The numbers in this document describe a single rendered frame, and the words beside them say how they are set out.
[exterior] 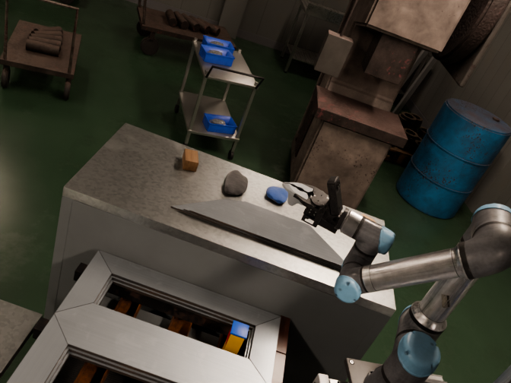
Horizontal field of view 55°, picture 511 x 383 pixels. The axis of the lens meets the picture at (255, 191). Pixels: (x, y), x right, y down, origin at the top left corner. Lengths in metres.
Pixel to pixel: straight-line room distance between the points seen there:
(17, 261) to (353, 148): 2.58
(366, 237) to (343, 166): 2.73
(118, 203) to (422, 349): 1.13
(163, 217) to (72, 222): 0.35
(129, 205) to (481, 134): 3.61
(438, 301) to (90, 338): 1.06
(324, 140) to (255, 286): 2.32
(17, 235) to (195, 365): 1.82
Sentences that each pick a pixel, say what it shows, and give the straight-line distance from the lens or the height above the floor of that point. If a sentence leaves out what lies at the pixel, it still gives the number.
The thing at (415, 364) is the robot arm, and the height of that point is 1.25.
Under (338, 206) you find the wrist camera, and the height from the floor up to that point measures 1.48.
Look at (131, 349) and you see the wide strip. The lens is 1.69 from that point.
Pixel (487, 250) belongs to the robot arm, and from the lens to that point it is 1.32.
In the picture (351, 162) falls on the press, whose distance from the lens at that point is 4.16.
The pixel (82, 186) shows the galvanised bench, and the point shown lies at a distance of 1.92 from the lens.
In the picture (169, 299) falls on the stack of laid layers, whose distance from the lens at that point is 1.87.
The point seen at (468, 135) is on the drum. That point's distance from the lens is 4.85.
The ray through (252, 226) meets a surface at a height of 1.07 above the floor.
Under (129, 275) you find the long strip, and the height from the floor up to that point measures 0.85.
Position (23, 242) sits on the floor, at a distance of 3.21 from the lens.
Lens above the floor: 2.19
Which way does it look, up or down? 32 degrees down
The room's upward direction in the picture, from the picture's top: 22 degrees clockwise
